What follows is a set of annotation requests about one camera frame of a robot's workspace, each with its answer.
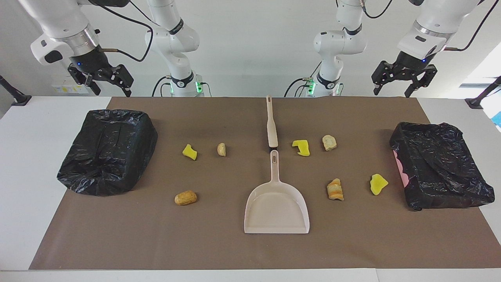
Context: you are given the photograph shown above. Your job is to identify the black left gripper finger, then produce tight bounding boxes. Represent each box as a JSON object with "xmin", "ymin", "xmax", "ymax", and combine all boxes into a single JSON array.
[
  {"xmin": 405, "ymin": 66, "xmax": 438, "ymax": 98},
  {"xmin": 372, "ymin": 61, "xmax": 396, "ymax": 96}
]

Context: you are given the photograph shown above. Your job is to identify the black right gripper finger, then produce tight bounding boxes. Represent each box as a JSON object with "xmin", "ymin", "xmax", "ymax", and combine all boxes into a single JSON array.
[
  {"xmin": 68, "ymin": 64, "xmax": 101, "ymax": 97},
  {"xmin": 111, "ymin": 64, "xmax": 134, "ymax": 98}
]

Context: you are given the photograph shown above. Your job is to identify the notched yellow foam chunk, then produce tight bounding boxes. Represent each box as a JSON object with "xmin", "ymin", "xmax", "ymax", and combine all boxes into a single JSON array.
[{"xmin": 292, "ymin": 139, "xmax": 310, "ymax": 157}]

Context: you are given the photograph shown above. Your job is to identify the beige hand brush black bristles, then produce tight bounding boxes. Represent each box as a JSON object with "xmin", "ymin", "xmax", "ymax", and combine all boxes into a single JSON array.
[{"xmin": 266, "ymin": 96, "xmax": 279, "ymax": 148}]

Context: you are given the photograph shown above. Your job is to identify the orange striped croissant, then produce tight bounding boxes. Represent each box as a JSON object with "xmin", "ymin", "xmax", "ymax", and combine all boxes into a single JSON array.
[{"xmin": 327, "ymin": 178, "xmax": 344, "ymax": 201}]

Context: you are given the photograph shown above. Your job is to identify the brown oval bread roll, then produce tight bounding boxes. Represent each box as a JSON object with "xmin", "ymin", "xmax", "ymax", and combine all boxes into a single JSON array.
[{"xmin": 174, "ymin": 190, "xmax": 198, "ymax": 206}]

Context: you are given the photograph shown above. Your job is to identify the beige plastic dustpan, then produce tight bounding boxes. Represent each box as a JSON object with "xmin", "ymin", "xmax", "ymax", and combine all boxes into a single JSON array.
[{"xmin": 244, "ymin": 150, "xmax": 310, "ymax": 235}]

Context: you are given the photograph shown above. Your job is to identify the black bag lined bin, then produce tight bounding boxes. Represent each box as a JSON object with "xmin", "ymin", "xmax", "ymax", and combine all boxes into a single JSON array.
[{"xmin": 57, "ymin": 109, "xmax": 158, "ymax": 196}]

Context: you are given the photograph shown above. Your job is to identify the right black bag bin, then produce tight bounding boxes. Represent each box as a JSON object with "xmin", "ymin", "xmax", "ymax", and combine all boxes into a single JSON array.
[{"xmin": 389, "ymin": 122, "xmax": 496, "ymax": 212}]

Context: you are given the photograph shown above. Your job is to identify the pink plastic bin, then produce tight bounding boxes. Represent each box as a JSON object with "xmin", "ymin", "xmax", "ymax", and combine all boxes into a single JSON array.
[{"xmin": 395, "ymin": 153, "xmax": 410, "ymax": 188}]

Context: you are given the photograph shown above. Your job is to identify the brown table mat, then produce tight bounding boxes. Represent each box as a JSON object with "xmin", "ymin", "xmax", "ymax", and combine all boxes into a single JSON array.
[{"xmin": 29, "ymin": 97, "xmax": 501, "ymax": 270}]

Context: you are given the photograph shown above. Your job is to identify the white wall box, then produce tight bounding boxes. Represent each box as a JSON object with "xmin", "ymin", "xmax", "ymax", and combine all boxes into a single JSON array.
[{"xmin": 51, "ymin": 76, "xmax": 85, "ymax": 94}]

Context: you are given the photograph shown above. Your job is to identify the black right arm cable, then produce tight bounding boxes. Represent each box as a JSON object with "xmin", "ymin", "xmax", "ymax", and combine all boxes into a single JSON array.
[{"xmin": 96, "ymin": 0, "xmax": 154, "ymax": 63}]

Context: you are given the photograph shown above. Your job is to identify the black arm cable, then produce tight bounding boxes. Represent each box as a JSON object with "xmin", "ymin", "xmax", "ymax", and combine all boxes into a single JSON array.
[
  {"xmin": 444, "ymin": 0, "xmax": 501, "ymax": 52},
  {"xmin": 96, "ymin": 0, "xmax": 154, "ymax": 63}
]

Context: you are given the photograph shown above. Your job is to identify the black base cable bundle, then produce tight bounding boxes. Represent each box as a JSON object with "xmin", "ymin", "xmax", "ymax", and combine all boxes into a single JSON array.
[
  {"xmin": 152, "ymin": 76, "xmax": 173, "ymax": 97},
  {"xmin": 284, "ymin": 61, "xmax": 323, "ymax": 98}
]

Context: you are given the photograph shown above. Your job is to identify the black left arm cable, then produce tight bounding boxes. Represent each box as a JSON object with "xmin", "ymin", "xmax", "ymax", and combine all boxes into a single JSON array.
[{"xmin": 444, "ymin": 0, "xmax": 501, "ymax": 52}]

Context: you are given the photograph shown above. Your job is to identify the black camera stand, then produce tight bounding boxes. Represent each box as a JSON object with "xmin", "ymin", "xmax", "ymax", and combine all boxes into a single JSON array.
[
  {"xmin": 0, "ymin": 75, "xmax": 32, "ymax": 106},
  {"xmin": 465, "ymin": 76, "xmax": 501, "ymax": 109}
]

